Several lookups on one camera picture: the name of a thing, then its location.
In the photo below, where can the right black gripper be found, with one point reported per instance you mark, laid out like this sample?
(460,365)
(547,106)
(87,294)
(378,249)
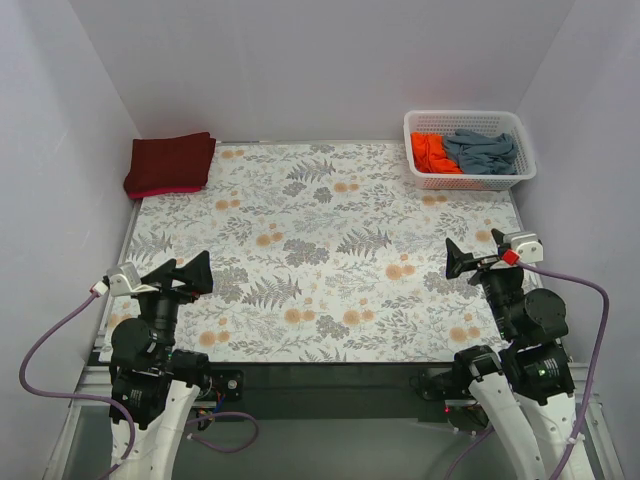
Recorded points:
(486,262)

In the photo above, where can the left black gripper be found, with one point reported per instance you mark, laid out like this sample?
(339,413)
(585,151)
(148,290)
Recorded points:
(167,286)

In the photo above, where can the grey blue t shirt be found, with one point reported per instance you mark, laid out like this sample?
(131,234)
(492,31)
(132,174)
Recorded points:
(477,154)

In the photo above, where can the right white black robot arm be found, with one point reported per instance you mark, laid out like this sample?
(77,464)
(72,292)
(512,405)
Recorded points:
(526,390)

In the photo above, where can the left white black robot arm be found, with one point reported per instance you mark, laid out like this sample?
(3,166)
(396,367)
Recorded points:
(153,383)

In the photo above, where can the crumpled orange t shirt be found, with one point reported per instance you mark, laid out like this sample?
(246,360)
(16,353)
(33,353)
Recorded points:
(429,154)

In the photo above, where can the folded dark red shirt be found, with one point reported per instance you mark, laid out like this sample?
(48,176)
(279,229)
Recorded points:
(171,165)

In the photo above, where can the white plastic mesh basket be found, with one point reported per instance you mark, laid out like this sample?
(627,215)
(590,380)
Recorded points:
(488,123)

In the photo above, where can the floral patterned table mat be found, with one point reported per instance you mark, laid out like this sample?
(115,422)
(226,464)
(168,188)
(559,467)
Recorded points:
(324,253)

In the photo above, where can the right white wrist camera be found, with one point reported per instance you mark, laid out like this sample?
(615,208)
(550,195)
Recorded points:
(524,247)

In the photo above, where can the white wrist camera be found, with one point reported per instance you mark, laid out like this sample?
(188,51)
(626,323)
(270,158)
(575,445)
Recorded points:
(524,247)
(124,280)

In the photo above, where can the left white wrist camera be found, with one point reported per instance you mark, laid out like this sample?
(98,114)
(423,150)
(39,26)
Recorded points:
(124,280)

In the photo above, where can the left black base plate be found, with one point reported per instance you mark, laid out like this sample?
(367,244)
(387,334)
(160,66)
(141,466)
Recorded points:
(222,384)

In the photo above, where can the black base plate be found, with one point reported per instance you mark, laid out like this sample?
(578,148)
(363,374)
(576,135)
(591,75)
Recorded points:
(439,384)
(222,384)

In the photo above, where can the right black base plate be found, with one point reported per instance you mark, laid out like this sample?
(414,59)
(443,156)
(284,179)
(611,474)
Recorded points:
(439,384)

